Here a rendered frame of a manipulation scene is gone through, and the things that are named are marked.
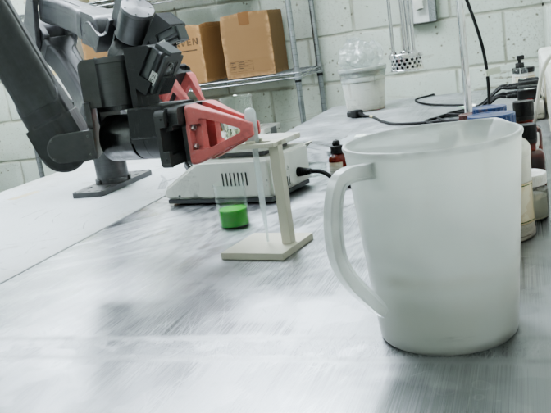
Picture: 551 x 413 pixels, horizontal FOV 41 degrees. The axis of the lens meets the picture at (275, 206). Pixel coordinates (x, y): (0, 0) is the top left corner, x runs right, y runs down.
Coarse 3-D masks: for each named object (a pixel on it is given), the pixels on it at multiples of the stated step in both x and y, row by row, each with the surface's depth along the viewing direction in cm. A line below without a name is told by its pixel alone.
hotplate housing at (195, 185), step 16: (288, 144) 117; (304, 144) 118; (208, 160) 113; (224, 160) 111; (240, 160) 110; (288, 160) 112; (304, 160) 117; (192, 176) 114; (208, 176) 113; (224, 176) 111; (240, 176) 110; (288, 176) 112; (304, 176) 117; (176, 192) 117; (192, 192) 115; (208, 192) 114; (256, 192) 109; (272, 192) 108
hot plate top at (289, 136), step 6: (288, 132) 118; (294, 132) 117; (264, 138) 114; (270, 138) 113; (288, 138) 113; (294, 138) 115; (234, 150) 110; (240, 150) 109; (246, 150) 109; (258, 150) 108; (264, 150) 108
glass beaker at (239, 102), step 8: (224, 96) 112; (232, 96) 112; (240, 96) 116; (248, 96) 113; (224, 104) 112; (232, 104) 112; (240, 104) 112; (248, 104) 113; (240, 112) 112; (224, 128) 114; (232, 128) 113
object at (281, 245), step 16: (240, 144) 82; (256, 144) 81; (272, 144) 80; (272, 160) 81; (272, 176) 82; (288, 192) 83; (288, 208) 82; (288, 224) 83; (256, 240) 87; (272, 240) 86; (288, 240) 83; (304, 240) 85; (224, 256) 83; (240, 256) 82; (256, 256) 82; (272, 256) 80; (288, 256) 81
